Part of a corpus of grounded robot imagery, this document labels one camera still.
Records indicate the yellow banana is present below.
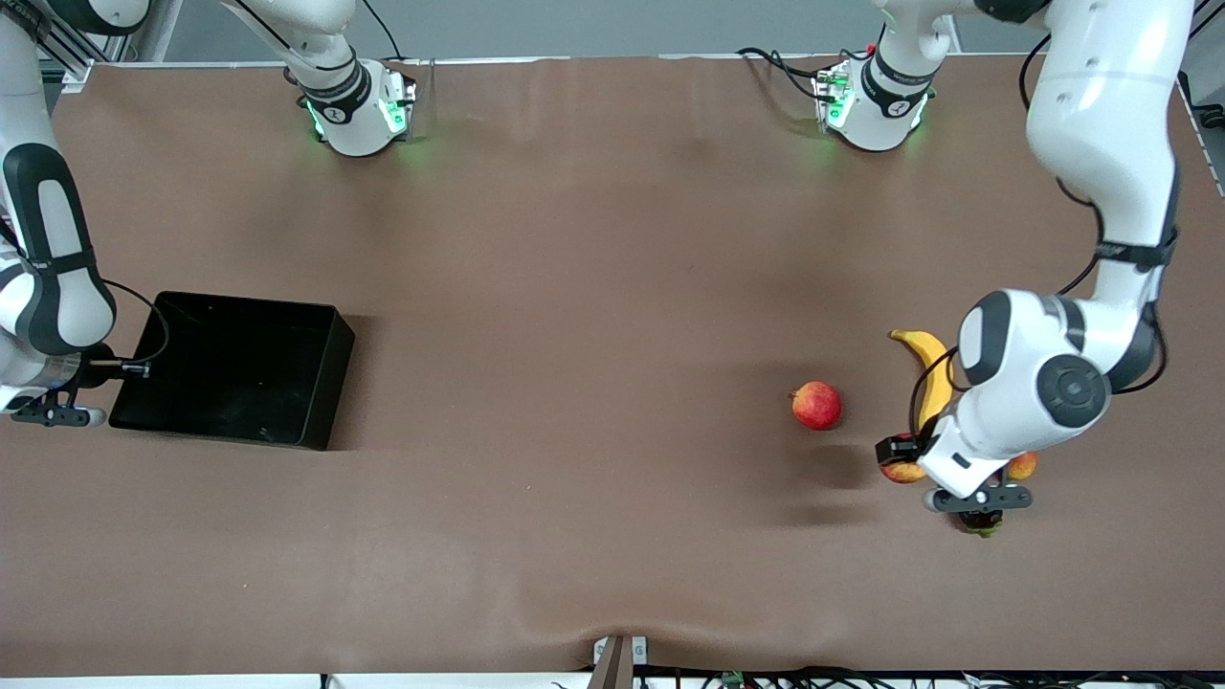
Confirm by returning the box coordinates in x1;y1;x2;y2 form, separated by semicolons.
889;329;955;436

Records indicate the black plastic box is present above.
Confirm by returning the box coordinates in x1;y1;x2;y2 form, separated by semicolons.
108;291;356;452

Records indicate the red pomegranate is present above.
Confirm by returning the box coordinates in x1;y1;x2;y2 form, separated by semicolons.
790;381;843;431

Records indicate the brown table mat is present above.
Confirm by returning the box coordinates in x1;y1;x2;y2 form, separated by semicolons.
0;53;1225;676

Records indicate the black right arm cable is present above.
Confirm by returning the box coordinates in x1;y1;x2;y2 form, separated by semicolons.
96;278;171;379

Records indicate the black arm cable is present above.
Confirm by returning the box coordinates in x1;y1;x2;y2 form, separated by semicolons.
96;278;171;379
907;29;1170;451

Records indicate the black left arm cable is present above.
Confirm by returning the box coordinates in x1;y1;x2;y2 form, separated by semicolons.
907;29;1170;451

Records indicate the aluminium frame profile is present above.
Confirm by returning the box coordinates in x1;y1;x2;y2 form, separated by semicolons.
38;19;97;92

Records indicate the grey metal bracket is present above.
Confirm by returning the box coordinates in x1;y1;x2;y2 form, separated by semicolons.
591;634;649;689

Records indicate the black left base cable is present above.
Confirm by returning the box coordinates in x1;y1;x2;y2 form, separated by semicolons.
735;46;826;102

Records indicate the black base cable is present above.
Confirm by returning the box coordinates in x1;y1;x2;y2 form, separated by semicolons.
359;0;405;62
735;46;826;102

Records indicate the black right base cable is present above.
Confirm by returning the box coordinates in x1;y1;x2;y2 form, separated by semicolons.
359;0;405;62

